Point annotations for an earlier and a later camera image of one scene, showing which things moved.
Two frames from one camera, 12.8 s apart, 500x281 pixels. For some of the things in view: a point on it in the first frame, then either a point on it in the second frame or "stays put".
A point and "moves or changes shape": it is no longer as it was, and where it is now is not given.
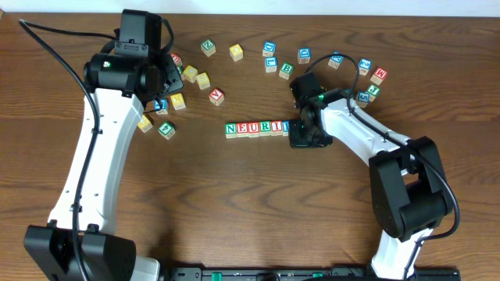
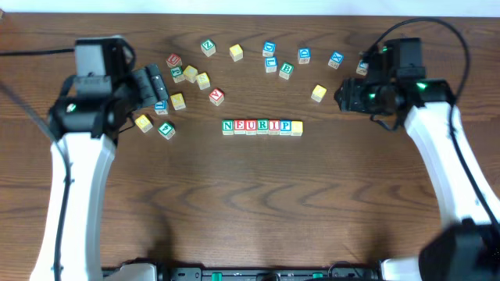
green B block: x=286 y=70 stays put
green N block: x=230 y=130 moves or changes shape
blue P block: x=286 y=127 stays put
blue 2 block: x=365 y=65 stays put
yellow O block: x=236 y=52 stays put
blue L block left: x=164 y=109 stays put
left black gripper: x=172 y=76 -> x=145 y=87
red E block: x=242 y=129 moves or changes shape
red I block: x=276 y=127 stays put
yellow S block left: x=203 y=80 stays put
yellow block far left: x=145 y=125 stays put
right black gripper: x=298 y=138 -> x=348 y=95
